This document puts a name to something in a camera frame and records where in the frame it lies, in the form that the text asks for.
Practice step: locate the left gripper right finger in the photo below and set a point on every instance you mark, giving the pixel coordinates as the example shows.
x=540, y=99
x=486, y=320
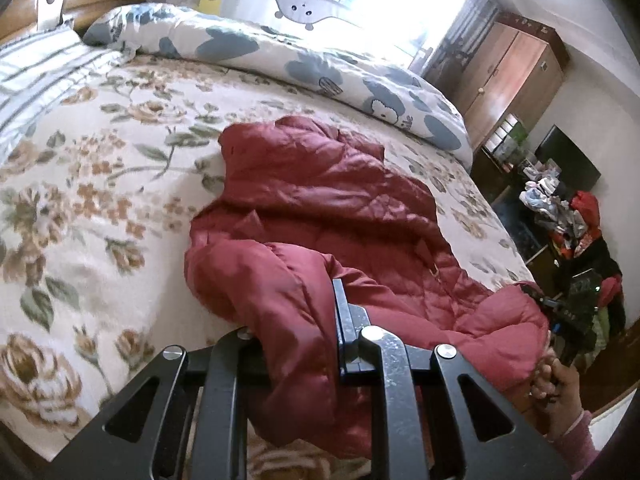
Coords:
x=433, y=415

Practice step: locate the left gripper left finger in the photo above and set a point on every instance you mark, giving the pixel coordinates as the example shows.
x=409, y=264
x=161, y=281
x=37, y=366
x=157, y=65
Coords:
x=182, y=416

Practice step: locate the red quilted puffer jacket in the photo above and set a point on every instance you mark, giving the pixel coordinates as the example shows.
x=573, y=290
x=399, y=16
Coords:
x=304, y=205

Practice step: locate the pile of clothes clutter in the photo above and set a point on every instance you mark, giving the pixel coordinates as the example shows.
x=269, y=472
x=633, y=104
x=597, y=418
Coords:
x=571, y=219

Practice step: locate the person's right hand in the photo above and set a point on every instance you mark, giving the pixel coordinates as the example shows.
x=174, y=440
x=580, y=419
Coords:
x=556, y=387

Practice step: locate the black monitor screen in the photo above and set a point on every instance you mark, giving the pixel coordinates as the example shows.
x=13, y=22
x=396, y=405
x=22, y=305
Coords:
x=576, y=170

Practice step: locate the dark side desk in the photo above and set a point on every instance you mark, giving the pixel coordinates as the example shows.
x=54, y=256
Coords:
x=501, y=188

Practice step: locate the floral bed cover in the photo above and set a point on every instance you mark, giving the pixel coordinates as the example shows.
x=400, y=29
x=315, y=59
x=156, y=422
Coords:
x=96, y=205

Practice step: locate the wooden wardrobe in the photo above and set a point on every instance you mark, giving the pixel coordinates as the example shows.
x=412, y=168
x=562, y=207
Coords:
x=515, y=70

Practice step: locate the blue heart patterned duvet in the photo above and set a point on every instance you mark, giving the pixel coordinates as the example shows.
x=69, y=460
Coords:
x=375, y=87

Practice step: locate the striped white pillow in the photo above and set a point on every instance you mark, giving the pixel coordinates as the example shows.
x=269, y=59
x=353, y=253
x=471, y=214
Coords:
x=42, y=69

